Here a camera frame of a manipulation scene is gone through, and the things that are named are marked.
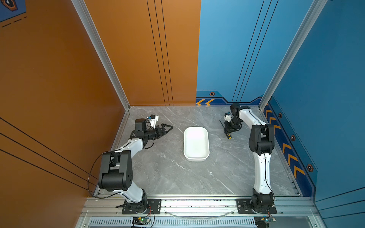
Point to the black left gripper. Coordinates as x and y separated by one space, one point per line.
163 131

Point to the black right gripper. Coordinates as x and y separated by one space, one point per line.
228 128

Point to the black yellow screwdriver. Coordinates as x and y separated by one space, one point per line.
224 128

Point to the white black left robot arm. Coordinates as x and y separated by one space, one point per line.
116 170

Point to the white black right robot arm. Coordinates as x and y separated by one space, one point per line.
261 143

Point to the white plastic bin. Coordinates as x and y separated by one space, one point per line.
196 144

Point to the circuit board right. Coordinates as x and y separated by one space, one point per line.
264 222

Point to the green circuit board left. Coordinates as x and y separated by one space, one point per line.
140 222

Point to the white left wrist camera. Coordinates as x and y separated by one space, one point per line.
152 121

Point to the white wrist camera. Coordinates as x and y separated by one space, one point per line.
228 116
152 121

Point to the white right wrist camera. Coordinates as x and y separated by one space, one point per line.
228 116

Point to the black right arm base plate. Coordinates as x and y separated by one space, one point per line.
247 206

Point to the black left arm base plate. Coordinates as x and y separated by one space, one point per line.
144 207

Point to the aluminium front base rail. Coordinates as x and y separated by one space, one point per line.
200 211

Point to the aluminium corner frame post left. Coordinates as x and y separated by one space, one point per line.
88 23

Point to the aluminium corner frame post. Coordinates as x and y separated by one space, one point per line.
88 23
300 36

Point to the aluminium corner frame post right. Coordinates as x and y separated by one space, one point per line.
300 36

